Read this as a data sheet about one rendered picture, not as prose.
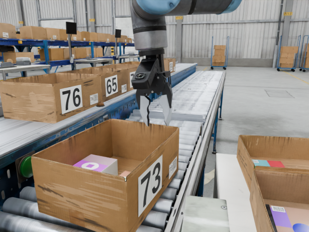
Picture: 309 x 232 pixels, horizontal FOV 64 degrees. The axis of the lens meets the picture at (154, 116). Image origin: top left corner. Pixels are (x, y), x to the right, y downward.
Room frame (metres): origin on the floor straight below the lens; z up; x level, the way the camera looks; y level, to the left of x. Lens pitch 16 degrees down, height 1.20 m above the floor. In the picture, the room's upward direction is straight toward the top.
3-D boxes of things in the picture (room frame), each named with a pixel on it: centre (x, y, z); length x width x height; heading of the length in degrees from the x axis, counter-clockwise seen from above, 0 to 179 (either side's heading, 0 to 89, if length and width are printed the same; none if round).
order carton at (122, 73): (1.61, 0.38, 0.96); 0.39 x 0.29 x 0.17; 163
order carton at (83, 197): (0.72, 0.12, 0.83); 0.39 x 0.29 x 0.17; 157
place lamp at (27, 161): (0.75, 0.42, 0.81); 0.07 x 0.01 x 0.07; 163
